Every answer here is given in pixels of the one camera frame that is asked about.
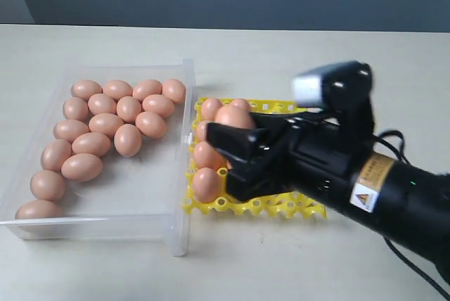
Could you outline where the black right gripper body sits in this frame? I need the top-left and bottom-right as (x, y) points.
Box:
(259, 110), (375, 203)

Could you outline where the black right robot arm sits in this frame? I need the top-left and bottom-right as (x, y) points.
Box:
(207, 112), (449, 278)

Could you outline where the yellow plastic egg tray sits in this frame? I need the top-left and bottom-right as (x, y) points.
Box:
(182, 97), (327, 219)

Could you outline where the clear plastic bin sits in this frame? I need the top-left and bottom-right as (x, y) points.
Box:
(1, 60), (197, 256)

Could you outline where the black cable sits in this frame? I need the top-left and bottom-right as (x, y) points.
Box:
(372, 128), (450, 298)

